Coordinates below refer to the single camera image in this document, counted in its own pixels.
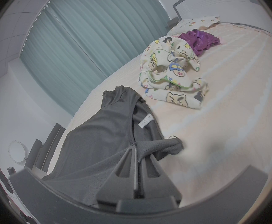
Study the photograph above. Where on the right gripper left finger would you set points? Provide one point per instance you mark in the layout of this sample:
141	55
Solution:
122	185

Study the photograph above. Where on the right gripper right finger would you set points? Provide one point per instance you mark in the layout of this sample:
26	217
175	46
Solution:
157	185

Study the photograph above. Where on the black T-shirt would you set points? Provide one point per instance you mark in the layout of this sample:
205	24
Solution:
98	134

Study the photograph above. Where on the bed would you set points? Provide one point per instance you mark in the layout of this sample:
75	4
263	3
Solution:
231	113

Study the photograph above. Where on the white printed pyjama garment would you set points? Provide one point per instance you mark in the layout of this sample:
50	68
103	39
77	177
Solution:
171	83

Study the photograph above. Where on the blue-green curtain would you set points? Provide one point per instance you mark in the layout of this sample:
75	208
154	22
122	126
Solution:
61	73
108	27

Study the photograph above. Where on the purple garment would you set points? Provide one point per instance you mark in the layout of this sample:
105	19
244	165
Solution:
199	41

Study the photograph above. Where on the grey bedside table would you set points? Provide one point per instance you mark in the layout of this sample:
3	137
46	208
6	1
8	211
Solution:
173	23

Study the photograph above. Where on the white printed pillow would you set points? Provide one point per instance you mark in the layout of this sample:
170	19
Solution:
192	22

